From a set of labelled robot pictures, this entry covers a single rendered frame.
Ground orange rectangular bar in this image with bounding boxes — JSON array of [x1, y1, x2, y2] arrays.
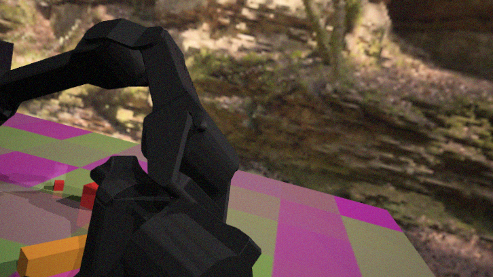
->
[[17, 234, 87, 277]]

